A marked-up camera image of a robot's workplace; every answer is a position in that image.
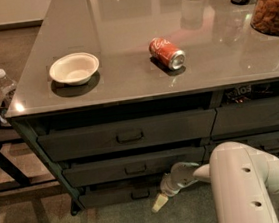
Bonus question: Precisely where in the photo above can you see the clear plastic water bottle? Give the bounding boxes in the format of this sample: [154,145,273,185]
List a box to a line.
[0,69,18,107]

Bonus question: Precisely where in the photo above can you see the red soda can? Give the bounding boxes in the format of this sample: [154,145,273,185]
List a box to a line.
[148,38,186,71]

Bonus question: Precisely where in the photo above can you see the snack bag in cabinet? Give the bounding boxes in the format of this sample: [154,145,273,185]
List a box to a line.
[224,85,253,103]

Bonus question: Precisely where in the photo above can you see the top left drawer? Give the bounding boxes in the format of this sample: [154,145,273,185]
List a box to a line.
[37,110,216,161]

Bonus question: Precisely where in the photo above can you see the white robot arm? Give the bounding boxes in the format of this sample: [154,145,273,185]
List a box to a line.
[152,141,279,223]

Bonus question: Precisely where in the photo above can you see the dark cabinet frame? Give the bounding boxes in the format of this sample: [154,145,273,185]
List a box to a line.
[13,81,279,210]

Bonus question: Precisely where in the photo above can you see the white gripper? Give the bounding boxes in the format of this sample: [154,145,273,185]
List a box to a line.
[152,172,197,213]

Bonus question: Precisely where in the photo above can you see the small device with screen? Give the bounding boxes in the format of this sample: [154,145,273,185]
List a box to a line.
[0,107,11,129]

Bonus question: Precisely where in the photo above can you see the middle left drawer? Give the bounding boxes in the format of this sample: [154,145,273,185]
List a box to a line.
[63,147,204,187]

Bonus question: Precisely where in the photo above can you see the middle right drawer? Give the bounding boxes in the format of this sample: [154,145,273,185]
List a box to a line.
[201,130,279,166]

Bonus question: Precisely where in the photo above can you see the bottom left drawer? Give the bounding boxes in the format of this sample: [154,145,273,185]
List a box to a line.
[79,174,162,208]

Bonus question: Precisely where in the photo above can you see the top right drawer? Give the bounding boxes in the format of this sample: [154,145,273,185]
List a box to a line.
[211,97,279,137]

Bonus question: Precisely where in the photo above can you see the white paper bowl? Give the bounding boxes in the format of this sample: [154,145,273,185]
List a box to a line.
[48,52,100,86]

